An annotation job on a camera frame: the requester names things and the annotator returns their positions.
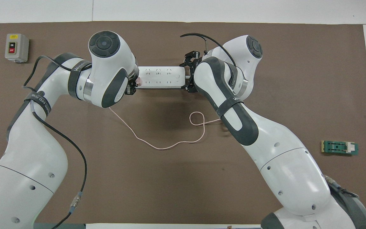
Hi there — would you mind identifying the green knife switch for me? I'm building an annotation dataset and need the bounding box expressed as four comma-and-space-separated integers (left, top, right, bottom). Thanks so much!
321, 140, 359, 156

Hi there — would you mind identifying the grey on-off switch box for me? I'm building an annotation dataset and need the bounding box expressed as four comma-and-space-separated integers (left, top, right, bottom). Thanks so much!
5, 33, 30, 63

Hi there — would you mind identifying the white power strip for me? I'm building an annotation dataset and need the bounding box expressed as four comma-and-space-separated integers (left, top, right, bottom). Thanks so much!
137, 66, 190, 90

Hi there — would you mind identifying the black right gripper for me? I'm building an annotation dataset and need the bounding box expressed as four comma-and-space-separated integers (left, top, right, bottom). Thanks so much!
179, 50, 203, 94

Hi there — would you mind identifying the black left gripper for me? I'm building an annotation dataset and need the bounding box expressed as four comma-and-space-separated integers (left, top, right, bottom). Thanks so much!
125, 74, 139, 96

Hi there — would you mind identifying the brown table mat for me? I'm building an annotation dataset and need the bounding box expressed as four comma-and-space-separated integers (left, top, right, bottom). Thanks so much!
0, 21, 366, 225

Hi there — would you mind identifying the pink charger cable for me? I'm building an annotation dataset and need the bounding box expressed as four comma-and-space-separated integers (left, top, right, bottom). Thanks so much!
108, 107, 222, 150

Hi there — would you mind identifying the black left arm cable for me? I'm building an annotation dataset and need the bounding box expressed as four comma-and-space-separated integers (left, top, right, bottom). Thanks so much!
23, 56, 88, 229

